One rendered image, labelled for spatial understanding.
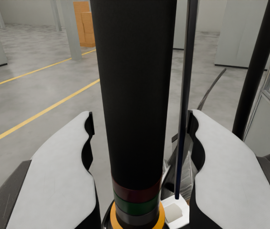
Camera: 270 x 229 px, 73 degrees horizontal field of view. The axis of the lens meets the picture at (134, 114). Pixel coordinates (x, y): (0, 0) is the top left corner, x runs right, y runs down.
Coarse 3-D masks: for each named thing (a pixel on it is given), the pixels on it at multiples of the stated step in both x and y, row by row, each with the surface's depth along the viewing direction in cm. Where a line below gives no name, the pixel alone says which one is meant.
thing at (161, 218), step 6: (114, 204) 15; (114, 210) 14; (162, 210) 14; (114, 216) 14; (162, 216) 14; (114, 222) 14; (162, 222) 14; (114, 228) 14; (120, 228) 13; (156, 228) 13
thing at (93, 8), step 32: (96, 0) 6; (128, 0) 6; (160, 0) 6; (96, 32) 7; (128, 32) 6; (160, 32) 6; (128, 64) 7; (160, 64) 7; (128, 96) 7; (160, 96) 8; (128, 128) 8; (160, 128) 9; (128, 160) 9; (160, 160) 10; (128, 224) 13
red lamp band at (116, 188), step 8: (112, 176) 11; (160, 184) 12; (120, 192) 11; (128, 192) 11; (136, 192) 11; (144, 192) 11; (152, 192) 11; (128, 200) 11; (136, 200) 11; (144, 200) 11
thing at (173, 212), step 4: (172, 204) 18; (176, 204) 18; (164, 208) 18; (168, 208) 17; (172, 208) 17; (176, 208) 17; (180, 208) 17; (168, 212) 17; (172, 212) 17; (176, 212) 17; (180, 212) 17; (168, 216) 17; (172, 216) 17; (176, 216) 17; (180, 216) 17; (168, 220) 16; (172, 220) 17; (164, 228) 17
